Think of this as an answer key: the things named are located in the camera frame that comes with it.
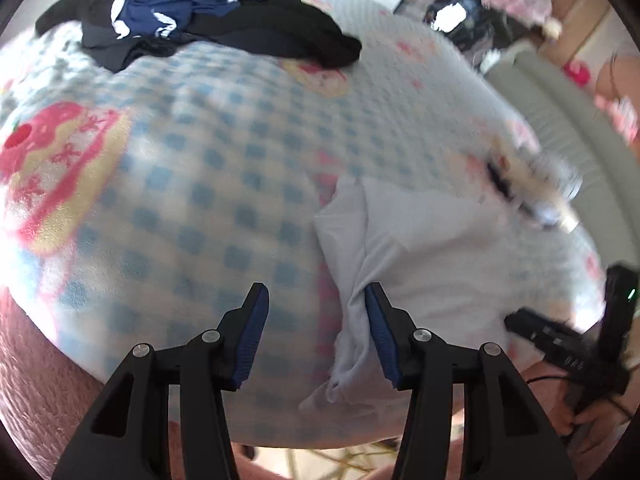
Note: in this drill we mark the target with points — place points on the pink printed hanging cloth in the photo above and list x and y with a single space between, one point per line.
517 2

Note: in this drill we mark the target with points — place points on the glass-door wardrobe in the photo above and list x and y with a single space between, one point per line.
460 5

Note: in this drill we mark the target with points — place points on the bed with checked blanket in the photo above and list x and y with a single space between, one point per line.
210 170

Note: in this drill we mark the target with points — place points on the grey-green padded headboard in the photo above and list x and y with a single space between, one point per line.
575 135

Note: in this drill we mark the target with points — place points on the person's right hand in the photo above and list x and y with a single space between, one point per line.
600 425

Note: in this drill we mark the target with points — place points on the folded navy garment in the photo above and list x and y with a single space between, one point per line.
500 182

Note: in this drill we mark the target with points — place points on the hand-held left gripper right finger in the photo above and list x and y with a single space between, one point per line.
380 335

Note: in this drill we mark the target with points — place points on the white shirt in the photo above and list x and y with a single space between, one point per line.
425 260

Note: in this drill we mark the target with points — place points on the pile of dark clothes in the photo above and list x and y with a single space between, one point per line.
70 5

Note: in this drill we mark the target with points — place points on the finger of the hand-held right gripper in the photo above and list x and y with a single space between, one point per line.
545 335

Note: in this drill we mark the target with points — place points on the yellow and white plush toy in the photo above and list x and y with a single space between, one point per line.
552 29

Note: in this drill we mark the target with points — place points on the red plush toy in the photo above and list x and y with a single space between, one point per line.
578 72

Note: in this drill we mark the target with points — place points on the black garment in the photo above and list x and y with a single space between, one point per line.
290 25

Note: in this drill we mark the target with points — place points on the pink and white plush toy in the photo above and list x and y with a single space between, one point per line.
622 105

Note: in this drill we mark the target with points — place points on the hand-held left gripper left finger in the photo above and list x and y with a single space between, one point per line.
252 335

